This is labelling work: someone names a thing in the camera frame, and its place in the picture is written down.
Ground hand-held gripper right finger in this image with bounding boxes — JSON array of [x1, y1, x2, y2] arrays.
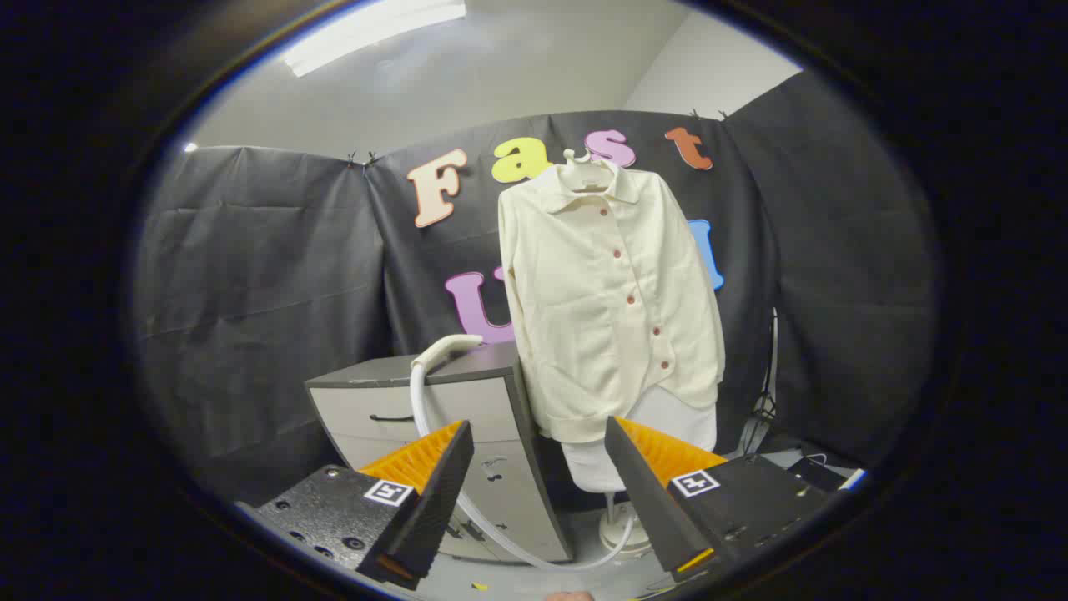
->
[[604, 415, 835, 585]]

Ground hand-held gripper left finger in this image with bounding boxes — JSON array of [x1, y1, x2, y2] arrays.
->
[[236, 420, 476, 592]]

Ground white garment steamer head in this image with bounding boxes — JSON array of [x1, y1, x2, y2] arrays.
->
[[408, 334, 640, 573]]

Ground cream button-up shirt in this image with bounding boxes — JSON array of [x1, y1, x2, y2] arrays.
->
[[497, 163, 727, 445]]

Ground white round stand base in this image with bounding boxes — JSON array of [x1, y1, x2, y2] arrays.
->
[[597, 491, 653, 558]]

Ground grey drawer cabinet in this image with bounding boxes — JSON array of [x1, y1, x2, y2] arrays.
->
[[305, 341, 575, 563]]

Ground black flat box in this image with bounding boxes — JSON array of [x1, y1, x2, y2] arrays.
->
[[786, 456, 852, 493]]

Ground white plastic hanger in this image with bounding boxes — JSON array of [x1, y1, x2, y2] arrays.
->
[[561, 148, 620, 194]]

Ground long ceiling light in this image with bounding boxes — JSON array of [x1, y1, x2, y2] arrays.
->
[[282, 0, 468, 78]]

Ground black cables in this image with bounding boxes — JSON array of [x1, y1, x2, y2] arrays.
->
[[738, 307, 783, 458]]

